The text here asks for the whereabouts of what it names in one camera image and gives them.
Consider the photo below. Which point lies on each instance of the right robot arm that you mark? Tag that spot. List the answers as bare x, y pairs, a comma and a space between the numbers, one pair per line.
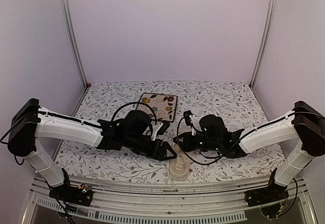
302, 123

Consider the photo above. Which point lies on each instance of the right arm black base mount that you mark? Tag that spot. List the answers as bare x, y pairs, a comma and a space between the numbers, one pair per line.
271, 193

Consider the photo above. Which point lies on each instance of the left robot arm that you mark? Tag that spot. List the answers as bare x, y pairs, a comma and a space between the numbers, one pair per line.
33, 122

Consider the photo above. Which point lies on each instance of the right aluminium corner post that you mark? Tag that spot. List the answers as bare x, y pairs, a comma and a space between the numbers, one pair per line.
263, 44

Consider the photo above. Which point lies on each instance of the square floral ceramic plate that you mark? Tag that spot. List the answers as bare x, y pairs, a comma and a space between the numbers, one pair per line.
164, 105

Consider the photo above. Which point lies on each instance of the aluminium front rail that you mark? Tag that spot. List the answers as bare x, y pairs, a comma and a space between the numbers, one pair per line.
216, 202

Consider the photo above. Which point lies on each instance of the aluminium corner post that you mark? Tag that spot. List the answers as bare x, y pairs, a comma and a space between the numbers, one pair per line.
73, 42
263, 44

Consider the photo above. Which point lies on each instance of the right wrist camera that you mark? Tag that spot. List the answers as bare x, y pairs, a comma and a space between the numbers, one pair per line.
187, 115

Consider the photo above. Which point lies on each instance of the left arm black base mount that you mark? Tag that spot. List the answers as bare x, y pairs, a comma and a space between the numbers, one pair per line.
80, 195

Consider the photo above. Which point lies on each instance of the left aluminium corner post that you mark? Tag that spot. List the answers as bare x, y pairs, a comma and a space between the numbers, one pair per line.
73, 42

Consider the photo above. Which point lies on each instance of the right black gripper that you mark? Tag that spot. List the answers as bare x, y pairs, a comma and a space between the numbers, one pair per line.
187, 146

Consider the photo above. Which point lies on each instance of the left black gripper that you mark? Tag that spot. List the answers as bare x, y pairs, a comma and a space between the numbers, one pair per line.
163, 153

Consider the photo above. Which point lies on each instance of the white lace sneaker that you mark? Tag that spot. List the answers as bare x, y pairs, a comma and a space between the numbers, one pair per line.
178, 168

